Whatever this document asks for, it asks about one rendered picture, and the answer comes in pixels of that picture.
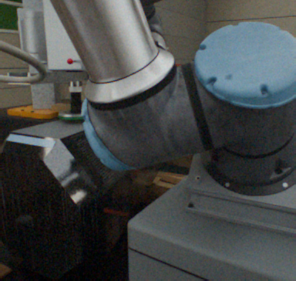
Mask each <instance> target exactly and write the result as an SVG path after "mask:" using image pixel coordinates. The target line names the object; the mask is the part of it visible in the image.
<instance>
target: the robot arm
mask: <svg viewBox="0 0 296 281"><path fill-rule="evenodd" d="M49 1H50V2H51V3H52V7H53V9H54V10H55V12H56V14H57V16H58V17H59V19H60V22H61V23H62V25H63V27H64V29H65V31H66V33H67V34H68V37H69V39H70V41H71V42H72V44H73V46H74V48H75V51H76V52H77V54H78V56H79V58H80V59H81V60H82V63H83V66H84V67H85V69H86V72H87V73H88V74H89V80H88V82H87V84H86V88H85V90H84V94H85V96H86V98H85V99H84V101H83V103H82V109H81V117H82V118H83V119H84V121H85V122H84V123H83V124H82V125H83V128H84V131H85V134H86V137H87V139H88V142H89V143H90V147H91V148H92V150H93V152H94V153H95V154H96V156H97V157H99V159H100V161H101V162H102V163H104V164H105V166H107V167H108V168H109V169H111V170H113V171H128V170H138V169H141V168H144V167H146V166H150V165H152V164H160V163H163V162H167V161H171V160H174V159H177V158H181V157H186V156H189V155H191V154H199V153H202V152H205V151H209V153H210V159H211V161H212V163H213V164H214V166H215V168H216V169H217V170H218V171H219V172H220V173H221V174H222V175H223V176H224V177H226V178H228V179H229V180H230V181H235V182H237V183H238V184H242V185H247V186H265V185H271V184H273V183H275V182H278V181H280V180H281V179H285V178H286V177H287V176H288V175H290V173H291V172H292V171H293V170H295V168H296V38H295V37H293V36H292V35H291V34H290V33H288V32H287V31H282V30H281V29H280V28H279V27H278V26H275V25H270V24H267V23H263V22H241V23H238V24H237V25H226V26H225V27H223V28H221V29H218V30H217V31H216V32H212V33H211V34H210V35H209V36H208V37H207V38H206V39H205V40H204V41H203V42H202V43H201V44H200V46H199V50H198V51H197V53H196V56H195V58H194V61H193V62H190V63H187V64H184V65H180V66H177V65H176V63H175V61H174V58H173V56H172V55H171V54H170V52H167V51H169V47H166V43H165V39H164V36H163V30H162V22H161V20H160V15H159V14H158V13H157V12H156V8H155V6H154V3H157V2H160V1H162V0H49Z"/></svg>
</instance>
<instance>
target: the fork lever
mask: <svg viewBox="0 0 296 281"><path fill-rule="evenodd" d="M37 74H39V72H28V73H8V76H15V77H29V76H35V75H37ZM86 80H89V74H88V73H87V72H67V73H66V72H47V76H46V78H45V79H43V80H42V81H39V82H37V83H8V84H28V85H35V84H47V83H65V82H75V81H86Z"/></svg>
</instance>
